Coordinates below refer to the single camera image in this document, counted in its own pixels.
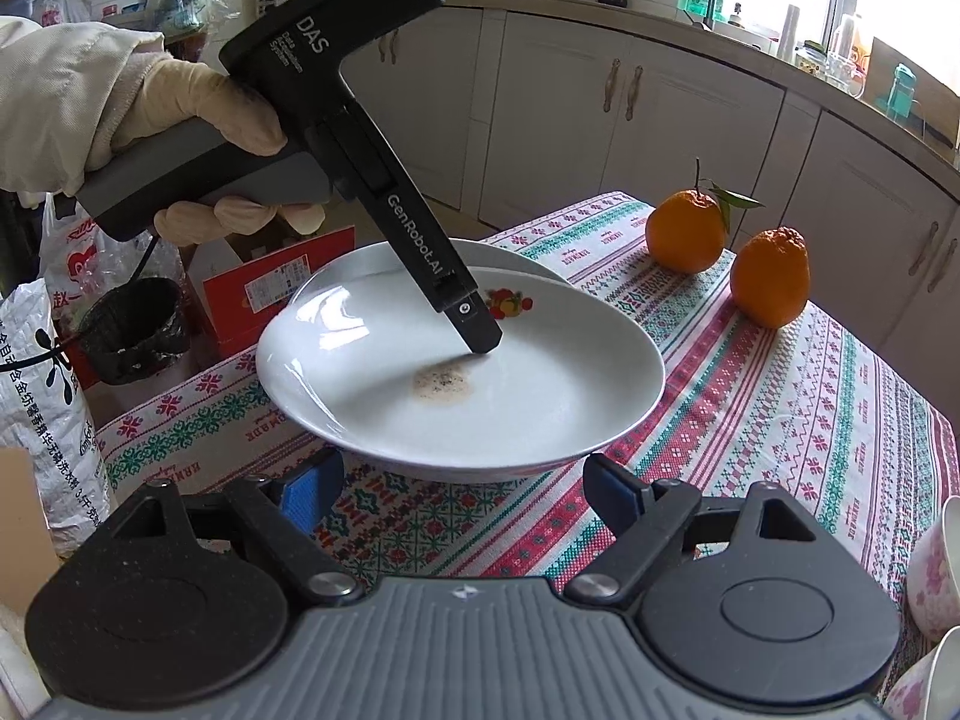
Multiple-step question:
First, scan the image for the stack of plastic cups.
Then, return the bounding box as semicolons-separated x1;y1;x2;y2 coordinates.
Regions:
775;4;804;65

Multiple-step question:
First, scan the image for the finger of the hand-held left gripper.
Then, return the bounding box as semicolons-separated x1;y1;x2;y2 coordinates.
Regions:
433;281;504;356

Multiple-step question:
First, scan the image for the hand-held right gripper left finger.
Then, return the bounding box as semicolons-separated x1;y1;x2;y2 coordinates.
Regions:
112;449;361;605

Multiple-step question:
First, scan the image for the brown cardboard sheet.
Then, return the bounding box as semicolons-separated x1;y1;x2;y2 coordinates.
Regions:
0;446;62;700

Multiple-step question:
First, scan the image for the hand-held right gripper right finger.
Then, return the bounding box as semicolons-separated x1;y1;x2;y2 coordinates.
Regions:
566;453;820;605

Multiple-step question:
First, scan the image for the red printed plastic bag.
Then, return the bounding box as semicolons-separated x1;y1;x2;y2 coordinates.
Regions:
37;193;188;308

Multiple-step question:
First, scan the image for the cardboard box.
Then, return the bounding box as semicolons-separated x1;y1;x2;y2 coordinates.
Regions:
862;37;960;152

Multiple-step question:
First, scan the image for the orange with green leaf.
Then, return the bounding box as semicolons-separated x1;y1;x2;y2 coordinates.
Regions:
646;158;767;275

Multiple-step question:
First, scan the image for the orange liquid bottle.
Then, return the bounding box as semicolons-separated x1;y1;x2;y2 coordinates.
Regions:
828;13;875;81

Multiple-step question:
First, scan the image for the teal water bottle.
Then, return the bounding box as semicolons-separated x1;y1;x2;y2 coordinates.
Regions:
886;63;918;120

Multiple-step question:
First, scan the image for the patterned tablecloth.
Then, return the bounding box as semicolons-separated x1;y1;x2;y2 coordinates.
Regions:
96;190;960;700

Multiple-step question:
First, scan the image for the person's left hand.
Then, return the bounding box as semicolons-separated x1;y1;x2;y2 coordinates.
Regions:
145;62;328;246

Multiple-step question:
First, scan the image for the black lined bin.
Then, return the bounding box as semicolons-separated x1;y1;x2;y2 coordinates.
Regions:
75;277;190;388

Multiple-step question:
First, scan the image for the white bowl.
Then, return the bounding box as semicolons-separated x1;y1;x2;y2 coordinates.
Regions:
883;625;960;720
906;496;960;643

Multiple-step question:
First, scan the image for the red and white carton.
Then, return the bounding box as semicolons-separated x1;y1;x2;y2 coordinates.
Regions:
183;206;358;362

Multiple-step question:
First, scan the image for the black cable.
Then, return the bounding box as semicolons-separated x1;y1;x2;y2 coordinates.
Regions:
126;235;163;295

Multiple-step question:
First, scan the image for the white printed sack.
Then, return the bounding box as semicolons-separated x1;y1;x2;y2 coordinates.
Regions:
0;277;115;539

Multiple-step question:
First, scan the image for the person's left forearm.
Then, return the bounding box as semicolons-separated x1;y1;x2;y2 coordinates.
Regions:
0;14;178;200

